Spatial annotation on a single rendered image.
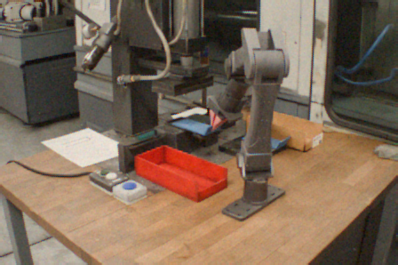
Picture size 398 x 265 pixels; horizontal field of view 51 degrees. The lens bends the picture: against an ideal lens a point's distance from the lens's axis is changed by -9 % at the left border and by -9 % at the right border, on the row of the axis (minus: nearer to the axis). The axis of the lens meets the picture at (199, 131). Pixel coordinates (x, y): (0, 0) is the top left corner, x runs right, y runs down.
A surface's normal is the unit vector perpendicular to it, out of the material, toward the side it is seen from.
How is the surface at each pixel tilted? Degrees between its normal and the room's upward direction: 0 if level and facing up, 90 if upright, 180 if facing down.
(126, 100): 90
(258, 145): 104
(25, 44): 90
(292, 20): 90
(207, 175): 90
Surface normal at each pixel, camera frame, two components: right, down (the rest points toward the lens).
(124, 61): -0.68, 0.25
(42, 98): 0.69, 0.25
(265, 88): 0.12, 0.56
